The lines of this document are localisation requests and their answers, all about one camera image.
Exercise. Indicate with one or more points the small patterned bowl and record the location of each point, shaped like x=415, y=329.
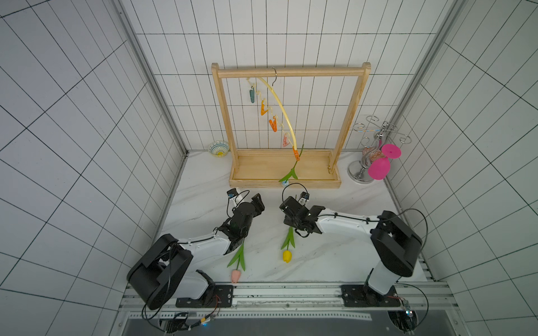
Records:
x=219, y=149

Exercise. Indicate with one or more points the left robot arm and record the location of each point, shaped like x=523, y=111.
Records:
x=169, y=268

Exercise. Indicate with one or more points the pink tulip flower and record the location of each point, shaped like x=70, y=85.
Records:
x=236, y=264

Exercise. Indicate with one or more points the yellow tulip flower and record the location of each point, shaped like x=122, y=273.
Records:
x=288, y=243

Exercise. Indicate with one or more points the patterned cup on stand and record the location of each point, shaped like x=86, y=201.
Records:
x=370, y=155

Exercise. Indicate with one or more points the magenta plastic wine glass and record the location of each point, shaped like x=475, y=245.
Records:
x=380, y=167

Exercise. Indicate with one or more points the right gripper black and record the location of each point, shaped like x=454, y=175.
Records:
x=290, y=211

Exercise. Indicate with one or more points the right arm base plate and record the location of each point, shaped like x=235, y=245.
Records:
x=361, y=296

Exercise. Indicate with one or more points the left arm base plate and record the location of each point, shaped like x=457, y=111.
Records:
x=215, y=296

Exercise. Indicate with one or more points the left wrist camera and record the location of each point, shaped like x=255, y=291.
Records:
x=234, y=195

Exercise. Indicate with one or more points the orange clothespin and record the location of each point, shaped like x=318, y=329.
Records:
x=274, y=123
x=296, y=154
x=264, y=108

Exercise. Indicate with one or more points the chrome glass holder stand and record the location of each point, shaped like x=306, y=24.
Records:
x=357, y=170

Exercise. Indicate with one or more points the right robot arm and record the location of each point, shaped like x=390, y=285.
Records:
x=397, y=245

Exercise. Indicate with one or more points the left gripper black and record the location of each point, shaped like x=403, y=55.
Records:
x=259, y=206

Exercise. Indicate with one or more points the pink clothespin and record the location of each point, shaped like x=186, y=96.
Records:
x=286, y=140

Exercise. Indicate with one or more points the wooden clothes rack frame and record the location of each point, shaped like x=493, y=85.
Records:
x=269, y=168

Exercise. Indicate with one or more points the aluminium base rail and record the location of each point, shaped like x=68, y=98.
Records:
x=265, y=300

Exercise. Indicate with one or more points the yellow curved clothes hanger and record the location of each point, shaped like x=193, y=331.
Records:
x=284, y=122

